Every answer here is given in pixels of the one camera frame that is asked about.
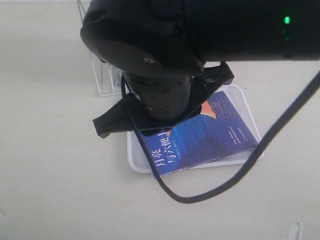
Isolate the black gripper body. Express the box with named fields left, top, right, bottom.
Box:
left=93, top=62, right=234, bottom=139

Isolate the blue book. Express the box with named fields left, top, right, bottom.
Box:
left=137, top=90, right=259, bottom=180

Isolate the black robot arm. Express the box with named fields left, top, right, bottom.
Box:
left=80, top=0, right=320, bottom=138

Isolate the grey white book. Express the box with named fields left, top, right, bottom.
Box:
left=112, top=66, right=123, bottom=87

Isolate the white plastic tray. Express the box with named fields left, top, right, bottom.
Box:
left=126, top=83, right=265, bottom=174

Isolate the translucent object at bottom edge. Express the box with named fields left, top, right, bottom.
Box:
left=288, top=220, right=303, bottom=240

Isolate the white wire book rack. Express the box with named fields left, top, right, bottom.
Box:
left=75, top=0, right=131, bottom=97

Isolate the black cable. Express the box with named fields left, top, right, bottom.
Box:
left=120, top=71, right=320, bottom=204

